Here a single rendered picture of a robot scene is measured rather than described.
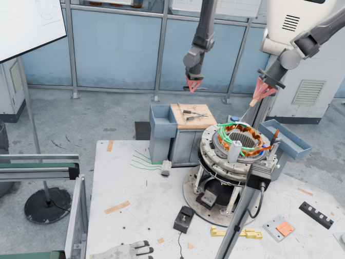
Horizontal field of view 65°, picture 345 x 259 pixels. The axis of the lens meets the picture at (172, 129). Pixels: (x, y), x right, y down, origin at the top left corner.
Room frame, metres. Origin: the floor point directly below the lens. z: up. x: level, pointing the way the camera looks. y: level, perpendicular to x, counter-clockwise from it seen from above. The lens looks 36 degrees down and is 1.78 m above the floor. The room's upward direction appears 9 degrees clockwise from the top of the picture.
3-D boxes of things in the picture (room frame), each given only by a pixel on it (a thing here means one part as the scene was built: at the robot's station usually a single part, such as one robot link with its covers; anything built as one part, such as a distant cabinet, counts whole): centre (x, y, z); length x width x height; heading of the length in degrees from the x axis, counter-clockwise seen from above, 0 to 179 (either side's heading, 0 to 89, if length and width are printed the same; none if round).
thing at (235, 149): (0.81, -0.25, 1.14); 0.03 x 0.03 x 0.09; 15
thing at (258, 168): (0.45, -0.21, 1.37); 0.06 x 0.04 x 0.04; 170
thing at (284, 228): (0.76, -0.56, 0.80); 0.07 x 0.05 x 0.01; 130
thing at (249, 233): (0.71, -0.34, 0.80); 0.22 x 0.04 x 0.03; 98
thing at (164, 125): (1.11, 0.06, 0.92); 0.17 x 0.11 x 0.28; 17
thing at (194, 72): (1.19, -0.06, 1.30); 0.10 x 0.07 x 0.07; 18
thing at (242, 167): (0.93, -0.29, 1.09); 0.32 x 0.32 x 0.01
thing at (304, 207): (0.88, -0.75, 0.79); 0.15 x 0.05 x 0.02; 48
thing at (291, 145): (1.11, -0.55, 0.92); 0.25 x 0.11 x 0.28; 36
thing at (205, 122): (1.16, -0.09, 1.05); 0.20 x 0.19 x 0.02; 107
